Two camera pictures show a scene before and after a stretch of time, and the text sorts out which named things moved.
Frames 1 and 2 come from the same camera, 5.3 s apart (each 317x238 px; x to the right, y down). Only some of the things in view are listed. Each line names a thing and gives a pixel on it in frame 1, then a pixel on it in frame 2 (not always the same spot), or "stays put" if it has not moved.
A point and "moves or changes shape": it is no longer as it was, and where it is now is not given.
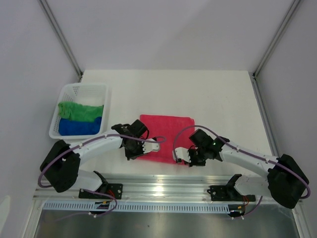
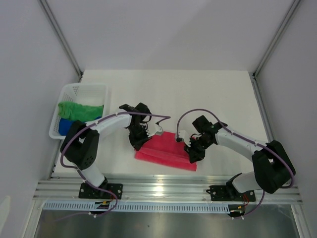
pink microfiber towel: [165, 126] moves or changes shape
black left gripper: [132, 156] to [137, 143]
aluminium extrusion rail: [145, 188] stays put
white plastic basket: [92, 94] stays put
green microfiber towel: [73, 110] stays put
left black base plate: [116, 190] stays put
